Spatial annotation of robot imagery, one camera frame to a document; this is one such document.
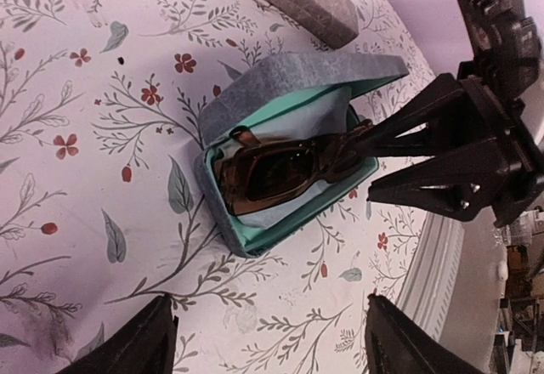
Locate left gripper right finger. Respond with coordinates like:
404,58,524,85
365,294,480,374

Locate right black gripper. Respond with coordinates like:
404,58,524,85
348,61,543,228

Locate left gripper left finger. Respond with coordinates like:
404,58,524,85
63,295,179,374

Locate small blue cleaning cloth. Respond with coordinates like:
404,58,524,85
214,86,351,229

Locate blue glasses case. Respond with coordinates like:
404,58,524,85
195,51,408,258

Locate brown sunglasses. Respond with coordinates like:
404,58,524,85
213,119,373,216

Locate front aluminium rail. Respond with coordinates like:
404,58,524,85
394,212,511,349

